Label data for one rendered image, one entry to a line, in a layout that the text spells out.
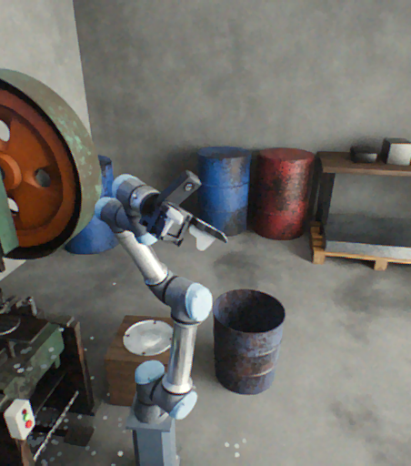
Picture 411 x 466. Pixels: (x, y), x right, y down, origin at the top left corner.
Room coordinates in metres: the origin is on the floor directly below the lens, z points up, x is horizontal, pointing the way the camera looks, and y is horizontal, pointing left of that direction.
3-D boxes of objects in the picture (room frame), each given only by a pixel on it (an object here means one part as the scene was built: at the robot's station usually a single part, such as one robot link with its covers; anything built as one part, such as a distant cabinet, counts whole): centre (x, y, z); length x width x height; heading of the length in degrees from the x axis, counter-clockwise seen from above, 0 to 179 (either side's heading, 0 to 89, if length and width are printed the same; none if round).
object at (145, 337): (1.63, 0.30, 0.35); 0.29 x 0.29 x 0.01
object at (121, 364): (1.63, 0.30, 0.18); 0.40 x 0.38 x 0.35; 83
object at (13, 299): (1.41, 0.92, 0.76); 0.17 x 0.06 x 0.10; 168
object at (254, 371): (1.72, -0.27, 0.24); 0.42 x 0.42 x 0.48
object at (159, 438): (1.08, 0.21, 0.23); 0.19 x 0.19 x 0.45; 85
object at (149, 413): (1.08, 0.21, 0.50); 0.15 x 0.15 x 0.10
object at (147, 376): (1.07, 0.21, 0.62); 0.13 x 0.12 x 0.14; 51
